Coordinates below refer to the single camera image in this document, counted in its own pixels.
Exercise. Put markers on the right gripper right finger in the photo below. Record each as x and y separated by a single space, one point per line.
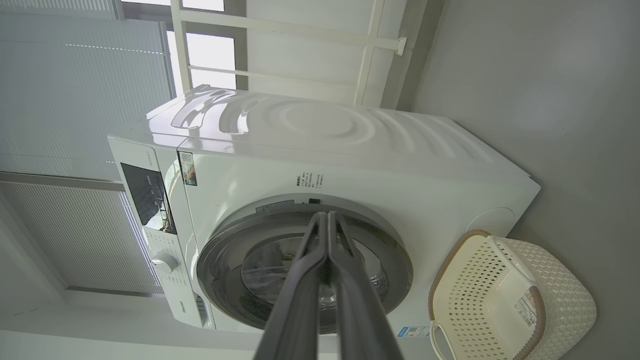
360 315

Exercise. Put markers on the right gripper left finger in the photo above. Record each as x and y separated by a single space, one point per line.
295 310

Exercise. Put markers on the round washing machine door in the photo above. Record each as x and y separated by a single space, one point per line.
225 270

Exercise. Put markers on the cream perforated laundry basket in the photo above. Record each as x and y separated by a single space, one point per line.
485 295

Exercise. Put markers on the white front-load washing machine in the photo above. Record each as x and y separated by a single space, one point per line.
310 160

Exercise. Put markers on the white curtain behind railing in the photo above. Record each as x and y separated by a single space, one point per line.
300 55

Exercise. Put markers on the bright window pane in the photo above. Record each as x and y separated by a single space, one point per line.
210 50

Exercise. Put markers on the white metal railing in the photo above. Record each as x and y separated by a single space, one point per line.
300 30

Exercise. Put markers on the white pleated window blind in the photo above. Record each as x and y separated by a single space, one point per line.
75 100

